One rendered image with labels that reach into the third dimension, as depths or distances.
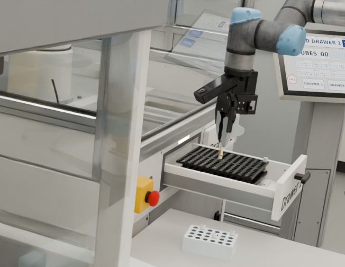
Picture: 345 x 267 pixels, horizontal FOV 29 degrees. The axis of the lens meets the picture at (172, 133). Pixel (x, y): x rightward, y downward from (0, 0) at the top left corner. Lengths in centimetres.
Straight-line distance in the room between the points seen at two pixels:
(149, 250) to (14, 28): 104
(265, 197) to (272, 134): 186
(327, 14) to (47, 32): 106
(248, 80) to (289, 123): 184
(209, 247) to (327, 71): 130
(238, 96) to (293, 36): 22
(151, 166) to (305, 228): 137
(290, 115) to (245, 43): 190
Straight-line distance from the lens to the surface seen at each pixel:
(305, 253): 176
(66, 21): 77
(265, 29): 166
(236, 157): 196
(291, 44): 163
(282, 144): 360
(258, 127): 362
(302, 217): 298
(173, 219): 183
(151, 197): 163
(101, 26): 85
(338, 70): 278
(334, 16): 170
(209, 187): 181
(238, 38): 168
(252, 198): 178
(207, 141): 210
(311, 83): 270
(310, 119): 283
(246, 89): 174
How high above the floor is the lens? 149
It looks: 16 degrees down
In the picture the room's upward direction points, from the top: 6 degrees clockwise
